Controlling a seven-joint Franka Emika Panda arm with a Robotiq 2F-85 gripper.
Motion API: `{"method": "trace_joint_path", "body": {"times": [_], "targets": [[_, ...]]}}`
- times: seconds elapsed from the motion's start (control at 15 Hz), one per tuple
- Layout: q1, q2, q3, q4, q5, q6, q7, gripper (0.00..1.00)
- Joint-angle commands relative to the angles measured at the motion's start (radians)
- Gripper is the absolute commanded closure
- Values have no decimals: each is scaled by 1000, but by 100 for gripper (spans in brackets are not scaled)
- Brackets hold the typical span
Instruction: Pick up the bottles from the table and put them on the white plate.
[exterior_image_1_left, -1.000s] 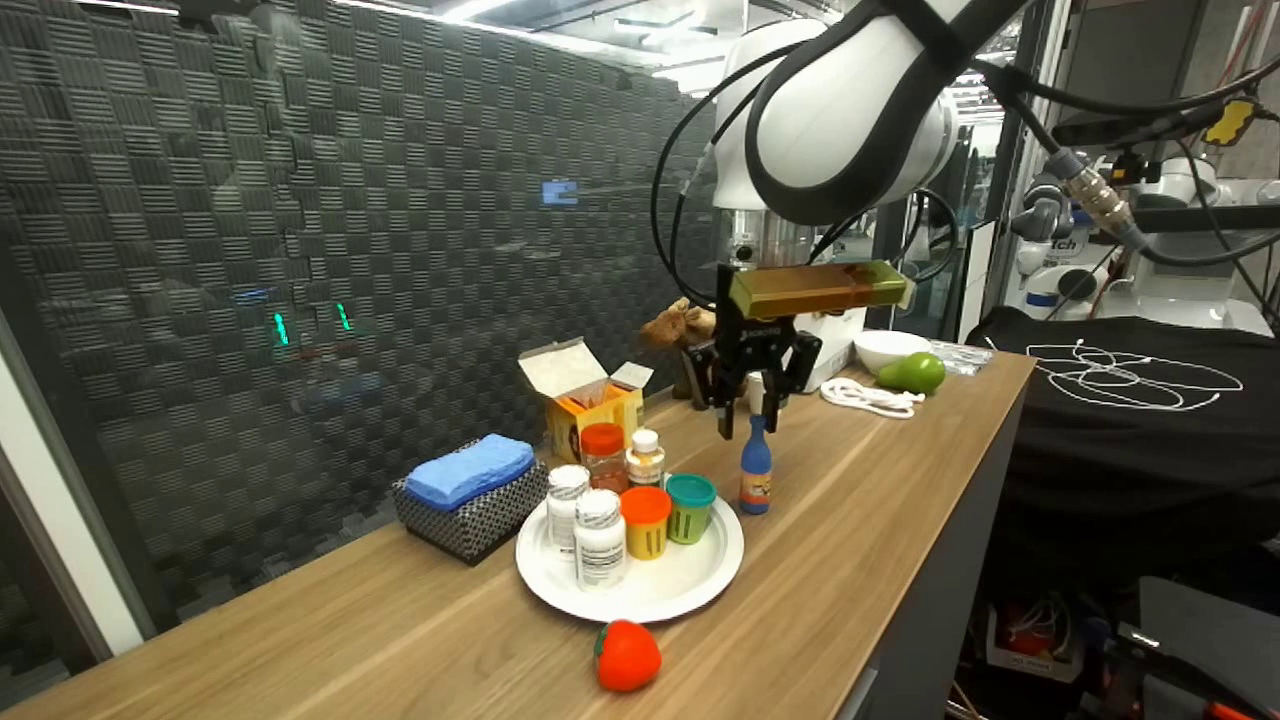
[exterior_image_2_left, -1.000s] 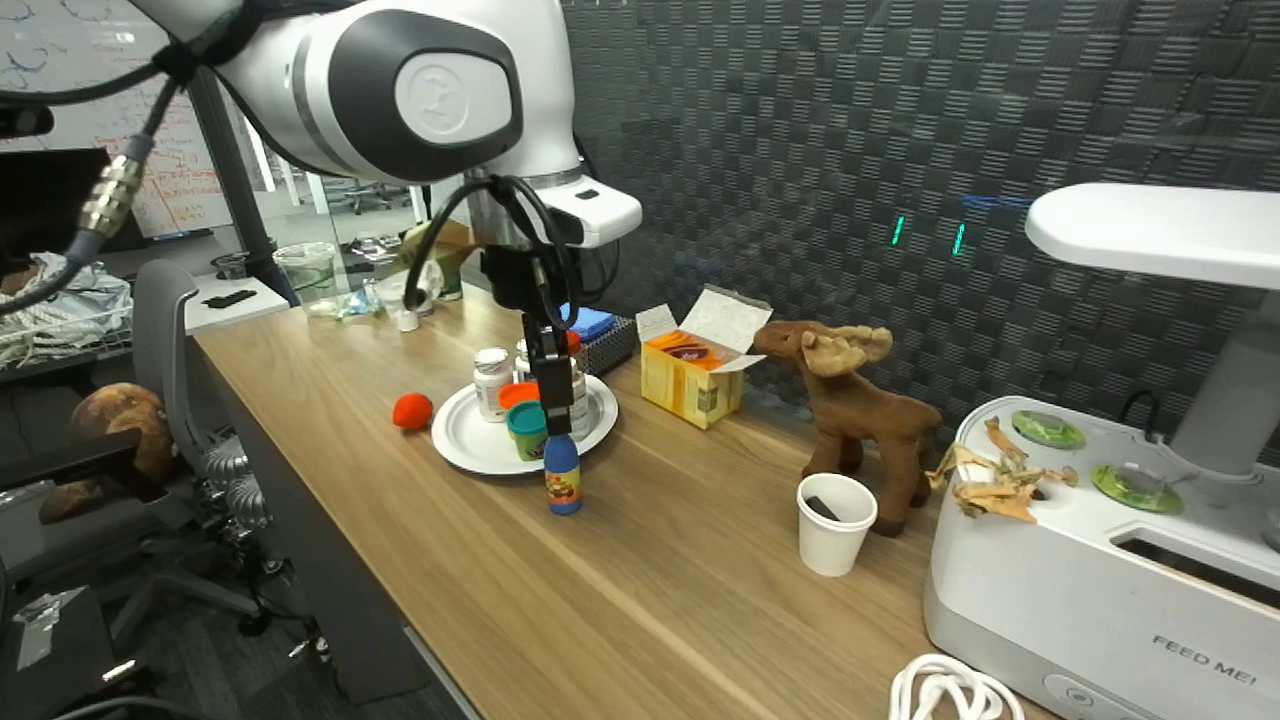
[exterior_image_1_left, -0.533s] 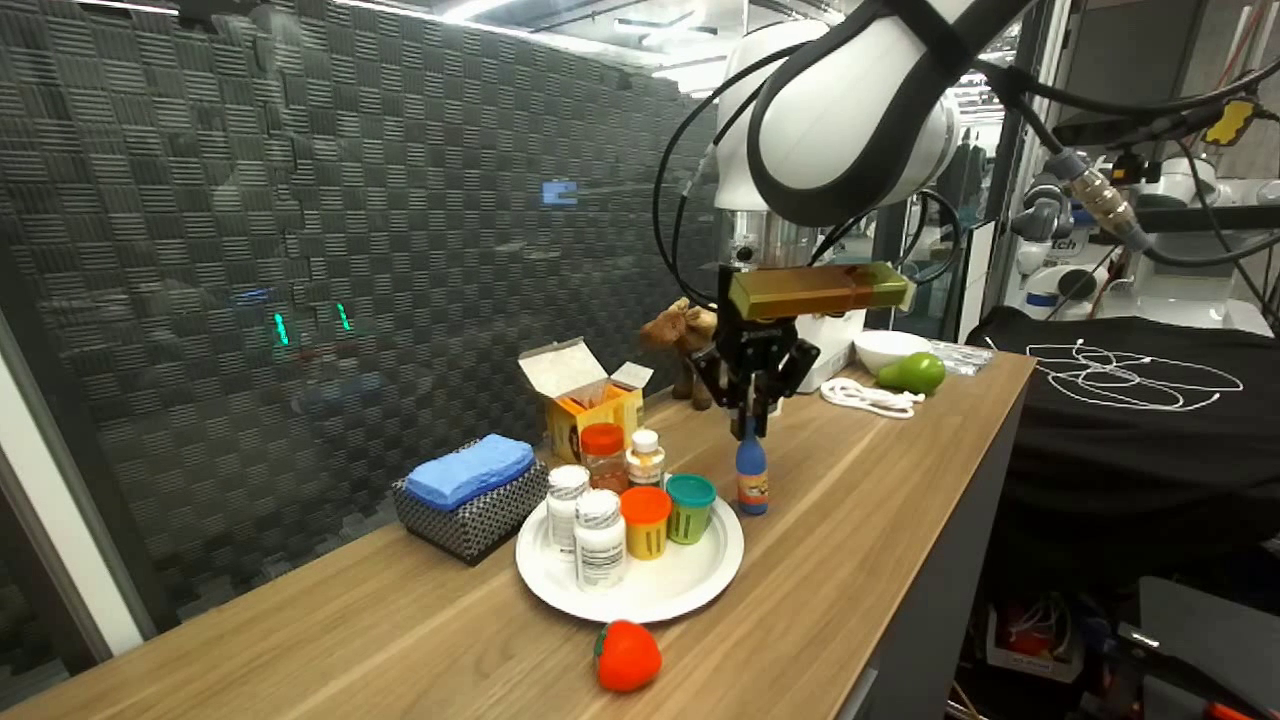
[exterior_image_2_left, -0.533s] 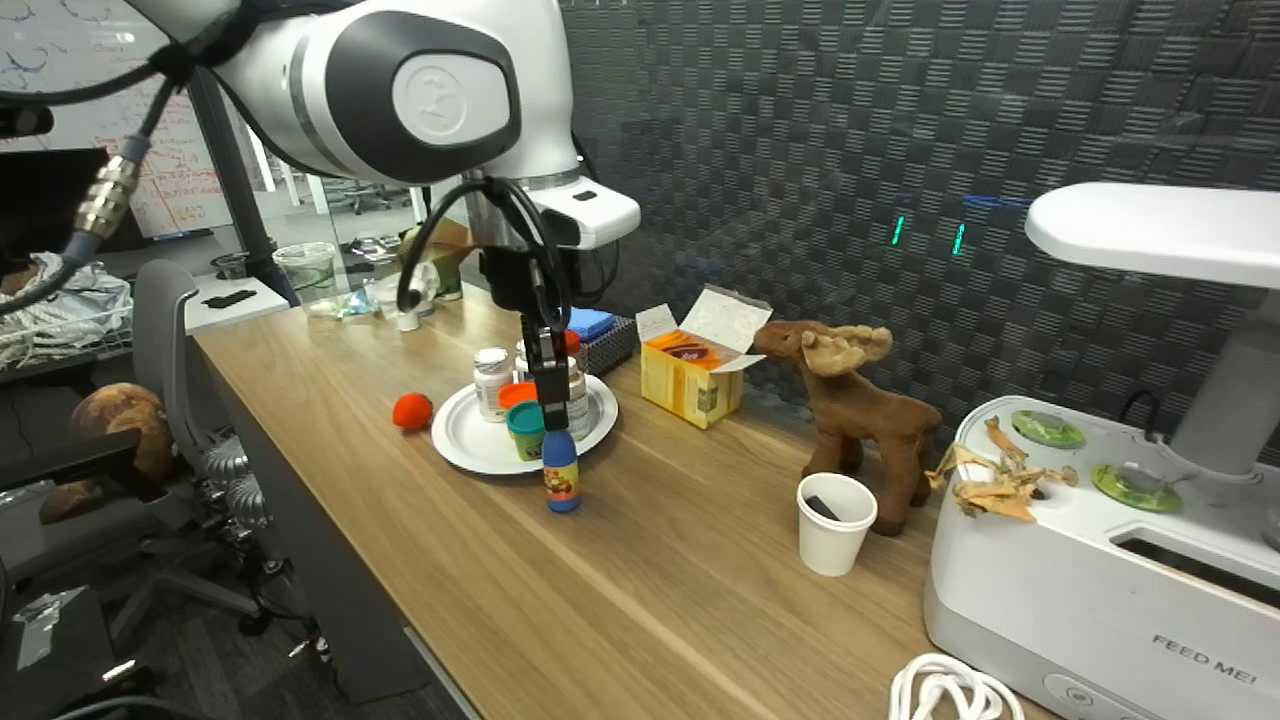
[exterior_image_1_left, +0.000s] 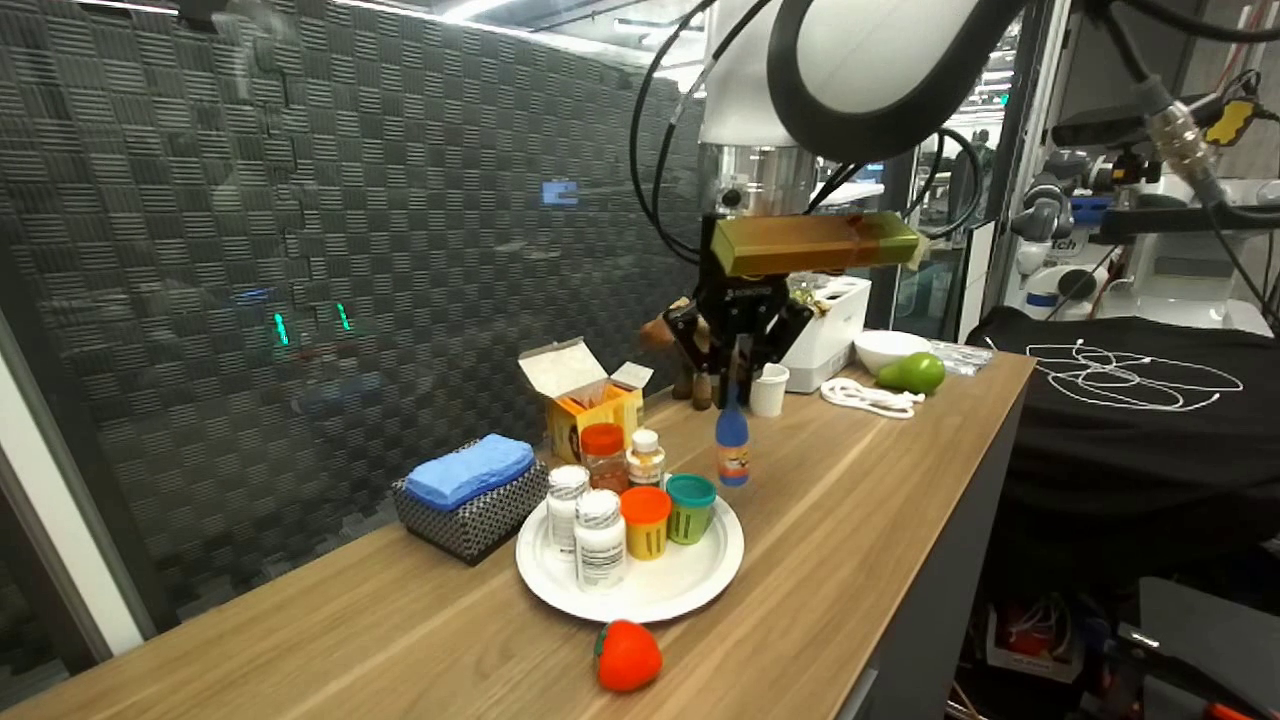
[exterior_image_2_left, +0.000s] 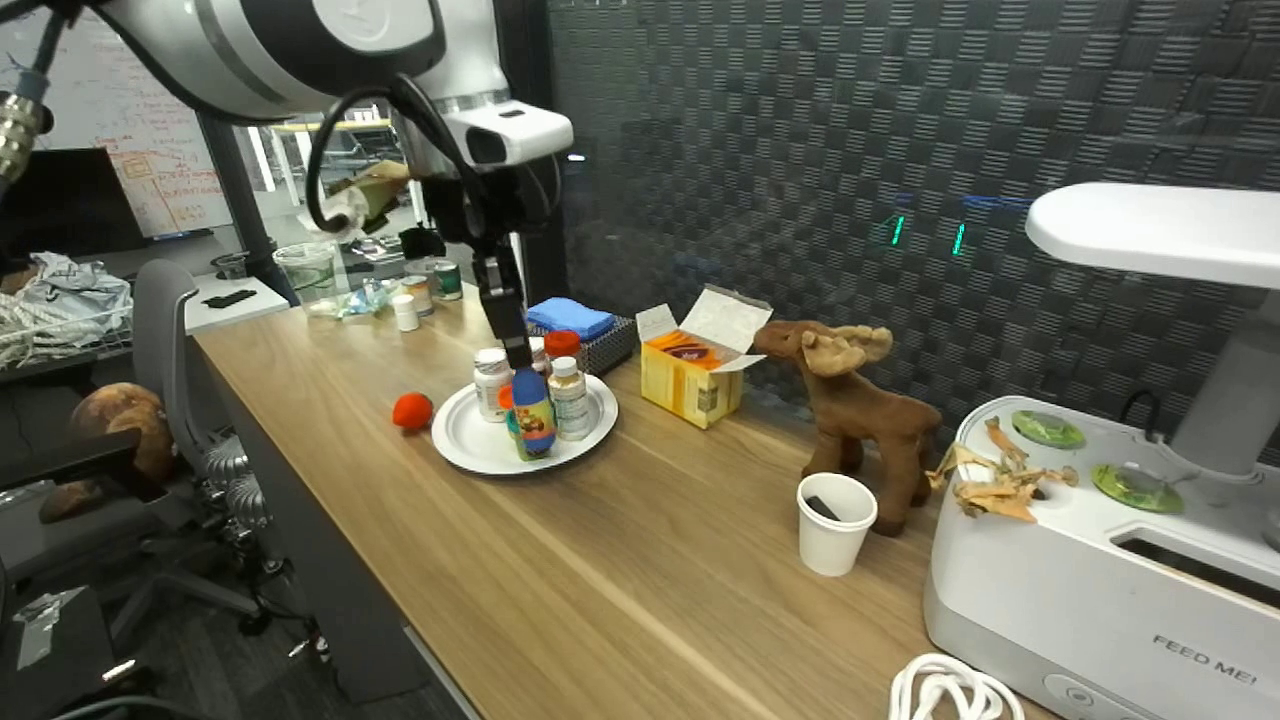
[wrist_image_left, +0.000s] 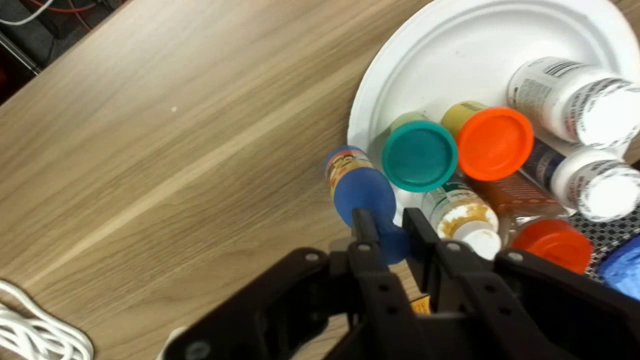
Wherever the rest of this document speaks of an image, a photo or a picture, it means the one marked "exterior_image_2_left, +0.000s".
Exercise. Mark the white planter with lamp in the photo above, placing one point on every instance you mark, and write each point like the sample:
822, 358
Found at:
1064, 587

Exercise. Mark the crumpled light cloth pile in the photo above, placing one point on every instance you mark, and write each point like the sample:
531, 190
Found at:
67, 305

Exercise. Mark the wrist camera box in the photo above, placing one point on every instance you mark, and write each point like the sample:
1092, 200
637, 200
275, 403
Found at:
365, 194

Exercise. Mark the blue toy bottle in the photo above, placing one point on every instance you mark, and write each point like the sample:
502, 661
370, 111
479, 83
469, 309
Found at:
532, 417

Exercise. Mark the white paper cup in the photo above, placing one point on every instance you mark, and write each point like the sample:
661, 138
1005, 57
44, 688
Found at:
832, 527

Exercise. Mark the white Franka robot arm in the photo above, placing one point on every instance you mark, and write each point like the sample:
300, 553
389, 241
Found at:
304, 52

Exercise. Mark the brown plush toy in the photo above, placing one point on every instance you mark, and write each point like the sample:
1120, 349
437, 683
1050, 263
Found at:
119, 423

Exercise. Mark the black phone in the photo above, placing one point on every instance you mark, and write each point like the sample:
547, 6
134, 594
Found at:
231, 299

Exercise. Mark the grey woven basket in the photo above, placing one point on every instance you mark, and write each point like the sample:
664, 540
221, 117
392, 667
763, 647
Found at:
604, 349

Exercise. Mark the red toy strawberry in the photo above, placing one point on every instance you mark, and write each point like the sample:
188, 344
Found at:
412, 415

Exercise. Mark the white paper plate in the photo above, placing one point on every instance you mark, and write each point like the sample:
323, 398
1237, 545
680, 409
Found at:
466, 440

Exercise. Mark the yellow open carton box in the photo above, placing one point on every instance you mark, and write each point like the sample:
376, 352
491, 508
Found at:
695, 381

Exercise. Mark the clear plastic container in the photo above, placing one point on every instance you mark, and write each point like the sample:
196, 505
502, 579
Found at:
310, 272

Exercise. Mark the jar with green band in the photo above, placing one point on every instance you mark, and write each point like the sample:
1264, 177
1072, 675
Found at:
445, 281

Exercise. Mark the brown plush moose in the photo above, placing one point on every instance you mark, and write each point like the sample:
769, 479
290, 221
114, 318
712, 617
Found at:
866, 423

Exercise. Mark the white pill bottle blue label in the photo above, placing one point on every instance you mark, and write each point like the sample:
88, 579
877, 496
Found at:
538, 352

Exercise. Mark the dried brown plant pieces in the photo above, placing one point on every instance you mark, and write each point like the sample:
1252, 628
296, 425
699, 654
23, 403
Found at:
999, 482

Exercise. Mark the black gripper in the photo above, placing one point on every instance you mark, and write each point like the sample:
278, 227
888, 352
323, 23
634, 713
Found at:
491, 221

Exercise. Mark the blue sponge cloth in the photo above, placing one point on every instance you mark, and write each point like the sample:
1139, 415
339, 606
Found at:
569, 318

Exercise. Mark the white pill bottle grey label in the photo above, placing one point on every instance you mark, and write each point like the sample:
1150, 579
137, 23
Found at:
491, 385

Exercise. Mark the small white bottle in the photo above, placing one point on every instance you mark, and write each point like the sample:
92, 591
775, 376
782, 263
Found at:
407, 314

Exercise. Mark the grey office chair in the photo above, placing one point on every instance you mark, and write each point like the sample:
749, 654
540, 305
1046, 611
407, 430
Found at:
163, 344

